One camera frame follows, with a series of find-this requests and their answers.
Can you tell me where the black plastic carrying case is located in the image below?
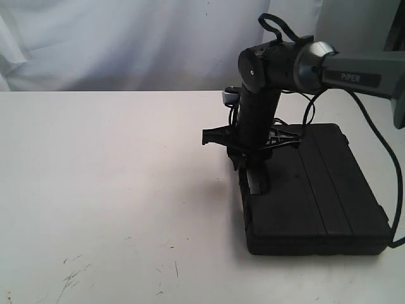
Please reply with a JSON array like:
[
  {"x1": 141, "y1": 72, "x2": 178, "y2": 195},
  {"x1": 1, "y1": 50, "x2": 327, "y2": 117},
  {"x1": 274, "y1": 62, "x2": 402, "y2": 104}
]
[{"x1": 238, "y1": 123, "x2": 391, "y2": 256}]

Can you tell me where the white backdrop cloth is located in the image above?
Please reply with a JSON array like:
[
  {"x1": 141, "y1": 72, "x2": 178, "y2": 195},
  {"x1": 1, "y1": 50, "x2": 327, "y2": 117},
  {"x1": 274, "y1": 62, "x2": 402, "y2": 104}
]
[{"x1": 1, "y1": 1, "x2": 400, "y2": 91}]

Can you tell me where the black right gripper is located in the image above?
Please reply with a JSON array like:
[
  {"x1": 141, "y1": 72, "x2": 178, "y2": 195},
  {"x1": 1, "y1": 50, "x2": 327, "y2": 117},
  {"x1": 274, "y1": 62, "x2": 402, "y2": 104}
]
[{"x1": 202, "y1": 86, "x2": 301, "y2": 194}]

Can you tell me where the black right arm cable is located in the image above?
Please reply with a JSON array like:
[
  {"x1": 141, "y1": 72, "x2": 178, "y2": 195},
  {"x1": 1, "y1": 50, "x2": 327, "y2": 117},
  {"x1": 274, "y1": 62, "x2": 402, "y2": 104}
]
[{"x1": 258, "y1": 13, "x2": 405, "y2": 250}]

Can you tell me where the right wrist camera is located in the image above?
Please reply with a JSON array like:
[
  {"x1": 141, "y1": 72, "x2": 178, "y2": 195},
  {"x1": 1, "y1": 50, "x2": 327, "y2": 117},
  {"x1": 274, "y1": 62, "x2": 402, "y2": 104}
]
[{"x1": 222, "y1": 86, "x2": 241, "y2": 108}]

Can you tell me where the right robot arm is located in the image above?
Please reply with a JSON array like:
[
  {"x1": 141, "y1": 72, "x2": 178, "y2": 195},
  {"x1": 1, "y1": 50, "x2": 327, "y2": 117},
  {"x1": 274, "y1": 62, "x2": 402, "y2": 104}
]
[{"x1": 202, "y1": 36, "x2": 404, "y2": 168}]

